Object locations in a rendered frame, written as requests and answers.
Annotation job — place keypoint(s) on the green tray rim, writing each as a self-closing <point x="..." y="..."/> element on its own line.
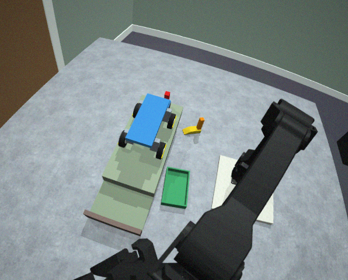
<point x="187" y="188"/>

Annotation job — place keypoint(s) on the blue wheeled trolley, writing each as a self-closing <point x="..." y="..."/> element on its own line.
<point x="148" y="116"/>

